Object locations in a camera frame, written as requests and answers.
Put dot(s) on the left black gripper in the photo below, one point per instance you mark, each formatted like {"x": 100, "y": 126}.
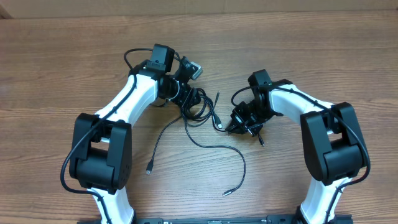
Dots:
{"x": 189, "y": 97}

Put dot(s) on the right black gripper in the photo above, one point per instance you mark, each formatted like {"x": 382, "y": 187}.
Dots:
{"x": 244, "y": 119}

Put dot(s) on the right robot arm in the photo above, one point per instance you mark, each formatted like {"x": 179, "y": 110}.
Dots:
{"x": 333, "y": 145}

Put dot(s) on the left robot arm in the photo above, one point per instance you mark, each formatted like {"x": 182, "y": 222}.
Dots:
{"x": 100, "y": 160}

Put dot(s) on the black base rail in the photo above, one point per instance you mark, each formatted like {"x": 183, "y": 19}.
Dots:
{"x": 214, "y": 221}

